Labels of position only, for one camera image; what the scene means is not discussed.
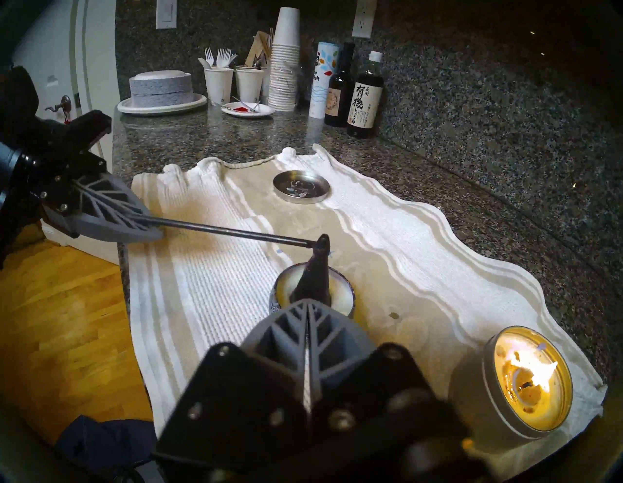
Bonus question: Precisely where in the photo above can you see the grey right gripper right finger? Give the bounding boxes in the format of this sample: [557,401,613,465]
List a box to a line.
[311,300,378,409]

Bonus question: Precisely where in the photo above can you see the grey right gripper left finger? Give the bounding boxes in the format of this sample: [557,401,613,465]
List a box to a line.
[241,299,309,405]

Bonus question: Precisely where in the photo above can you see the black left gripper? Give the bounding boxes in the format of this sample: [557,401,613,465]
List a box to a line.
[0,66,164,268]

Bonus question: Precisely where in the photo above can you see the black long-handled candle snuffer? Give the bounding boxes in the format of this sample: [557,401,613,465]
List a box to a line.
[127,214,334,305]

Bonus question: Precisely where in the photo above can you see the blue patterned bowl candle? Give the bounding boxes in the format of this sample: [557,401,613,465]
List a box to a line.
[269,263,356,322]

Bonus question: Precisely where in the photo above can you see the silver tin candle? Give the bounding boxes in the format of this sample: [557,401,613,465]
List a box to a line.
[448,326,574,451]

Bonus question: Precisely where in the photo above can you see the white beige striped towel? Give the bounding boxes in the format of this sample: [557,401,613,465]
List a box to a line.
[128,145,608,480]

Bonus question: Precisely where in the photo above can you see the stack of grey paper bowls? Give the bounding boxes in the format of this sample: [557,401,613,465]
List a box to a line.
[129,71,194,109]

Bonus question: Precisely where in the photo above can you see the white door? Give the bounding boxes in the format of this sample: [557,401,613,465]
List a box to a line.
[12,0,120,266]

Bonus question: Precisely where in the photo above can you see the small round metal dish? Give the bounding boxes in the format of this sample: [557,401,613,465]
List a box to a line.
[273,170,330,204]

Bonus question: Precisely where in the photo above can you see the white paper cup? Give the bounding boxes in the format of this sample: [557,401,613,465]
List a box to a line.
[235,66,265,104]
[203,67,235,106]

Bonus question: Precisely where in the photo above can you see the small white plate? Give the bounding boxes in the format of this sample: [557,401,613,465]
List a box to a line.
[221,101,275,118]

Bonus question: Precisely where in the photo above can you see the dark blue cloth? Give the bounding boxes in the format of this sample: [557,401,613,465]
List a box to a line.
[54,414,159,480]

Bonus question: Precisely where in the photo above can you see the wide wooden stirrer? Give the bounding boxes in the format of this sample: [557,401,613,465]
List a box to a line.
[246,30,271,68]

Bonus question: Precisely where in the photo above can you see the tall stack paper cups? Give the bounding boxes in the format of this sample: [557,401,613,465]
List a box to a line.
[268,7,301,112]

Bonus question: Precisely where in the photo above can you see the soy sauce bottle white label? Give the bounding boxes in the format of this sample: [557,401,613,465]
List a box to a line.
[347,51,385,139]

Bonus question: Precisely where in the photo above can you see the dark bottle tan label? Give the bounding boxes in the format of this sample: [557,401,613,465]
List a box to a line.
[324,42,356,128]

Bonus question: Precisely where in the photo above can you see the white salt canister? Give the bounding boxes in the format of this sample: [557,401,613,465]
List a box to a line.
[308,42,341,120]

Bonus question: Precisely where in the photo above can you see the white outlet near bottles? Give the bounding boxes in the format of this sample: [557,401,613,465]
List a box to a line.
[351,0,378,38]

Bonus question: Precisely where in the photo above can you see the metal door handle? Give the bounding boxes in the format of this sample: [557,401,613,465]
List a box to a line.
[45,95,73,122]

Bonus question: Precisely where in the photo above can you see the white light switch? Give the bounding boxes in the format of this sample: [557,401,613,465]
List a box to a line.
[156,0,178,30]

